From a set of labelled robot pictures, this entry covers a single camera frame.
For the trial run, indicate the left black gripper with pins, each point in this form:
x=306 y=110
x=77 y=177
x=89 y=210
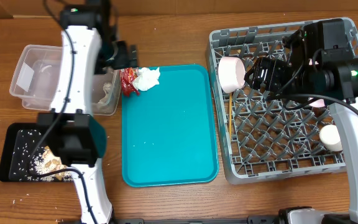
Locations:
x=124 y=60

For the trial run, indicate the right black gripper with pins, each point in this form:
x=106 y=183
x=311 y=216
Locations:
x=277 y=74

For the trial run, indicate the red snack wrapper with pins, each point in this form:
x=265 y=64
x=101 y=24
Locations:
x=127 y=76

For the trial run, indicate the white napkin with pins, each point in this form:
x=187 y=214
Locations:
x=146 y=78
x=107 y=90

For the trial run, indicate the bowl with food scraps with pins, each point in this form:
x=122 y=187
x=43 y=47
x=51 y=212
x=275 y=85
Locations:
x=231 y=72

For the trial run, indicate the wooden chopstick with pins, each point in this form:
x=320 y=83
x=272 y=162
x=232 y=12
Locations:
x=230 y=116

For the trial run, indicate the large pink plate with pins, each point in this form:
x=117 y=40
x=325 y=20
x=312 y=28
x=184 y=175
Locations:
x=318 y=103

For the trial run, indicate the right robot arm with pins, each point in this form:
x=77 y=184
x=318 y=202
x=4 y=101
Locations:
x=322 y=66

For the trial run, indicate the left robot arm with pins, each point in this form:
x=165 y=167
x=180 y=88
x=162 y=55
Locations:
x=69 y=129

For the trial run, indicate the grey dishwasher rack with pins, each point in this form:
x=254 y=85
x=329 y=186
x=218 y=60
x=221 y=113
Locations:
x=271 y=139

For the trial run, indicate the teal serving tray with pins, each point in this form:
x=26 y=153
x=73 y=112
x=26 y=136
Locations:
x=168 y=131

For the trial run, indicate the clear plastic bin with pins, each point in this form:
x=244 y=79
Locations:
x=36 y=77

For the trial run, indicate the pile of food scraps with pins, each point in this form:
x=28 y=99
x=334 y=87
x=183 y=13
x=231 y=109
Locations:
x=42 y=162

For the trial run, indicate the black plastic tray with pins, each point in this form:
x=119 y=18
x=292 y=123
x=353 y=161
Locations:
x=8 y=149

